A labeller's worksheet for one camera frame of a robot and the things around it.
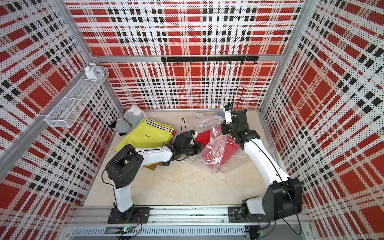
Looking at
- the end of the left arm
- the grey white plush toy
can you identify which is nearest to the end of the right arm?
the end of the left arm

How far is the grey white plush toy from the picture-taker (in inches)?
40.9

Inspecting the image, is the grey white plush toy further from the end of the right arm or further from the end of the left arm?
the end of the right arm
